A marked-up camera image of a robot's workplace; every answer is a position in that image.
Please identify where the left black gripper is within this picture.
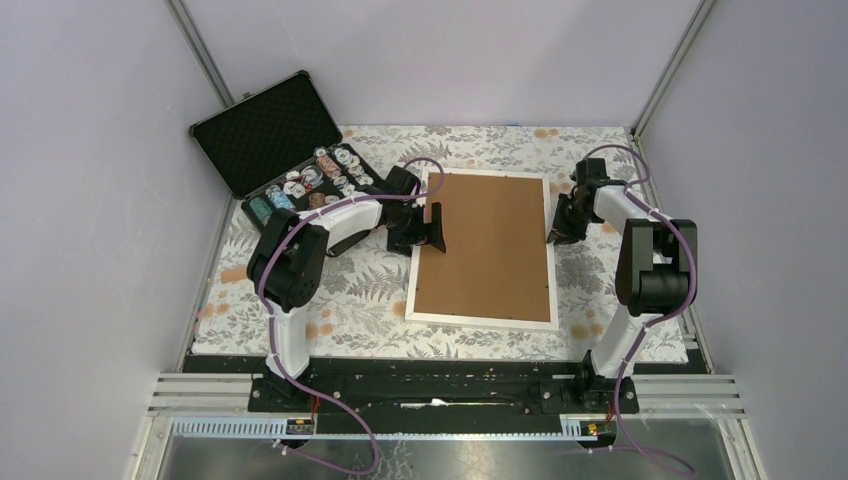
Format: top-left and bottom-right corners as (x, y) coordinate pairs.
(386, 202), (446, 257)

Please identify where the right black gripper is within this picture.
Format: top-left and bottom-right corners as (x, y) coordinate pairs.
(543, 194), (595, 248)

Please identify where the brown cardboard backing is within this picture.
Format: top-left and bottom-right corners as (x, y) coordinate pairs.
(413, 172), (552, 323)

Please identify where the white picture frame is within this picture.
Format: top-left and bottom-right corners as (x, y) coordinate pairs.
(404, 166), (560, 333)

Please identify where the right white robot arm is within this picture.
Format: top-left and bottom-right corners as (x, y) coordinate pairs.
(547, 158), (698, 412)

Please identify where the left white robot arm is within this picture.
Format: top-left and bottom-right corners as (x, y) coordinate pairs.
(246, 166), (447, 411)

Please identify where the floral tablecloth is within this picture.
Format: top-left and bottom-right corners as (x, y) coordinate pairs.
(192, 125), (690, 364)

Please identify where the black poker chip case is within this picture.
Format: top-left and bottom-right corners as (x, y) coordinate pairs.
(189, 71), (356, 231)

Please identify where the brown tape piece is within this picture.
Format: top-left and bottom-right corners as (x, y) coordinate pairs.
(219, 266), (249, 284)

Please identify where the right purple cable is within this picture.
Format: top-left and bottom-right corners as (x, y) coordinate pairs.
(579, 144), (700, 477)

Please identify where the purple cable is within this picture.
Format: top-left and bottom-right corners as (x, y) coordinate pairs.
(579, 144), (700, 477)
(258, 156), (446, 477)

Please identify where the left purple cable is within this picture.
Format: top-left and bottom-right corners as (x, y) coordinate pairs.
(258, 156), (446, 477)

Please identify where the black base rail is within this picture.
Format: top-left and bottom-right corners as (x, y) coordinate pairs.
(248, 358), (640, 435)

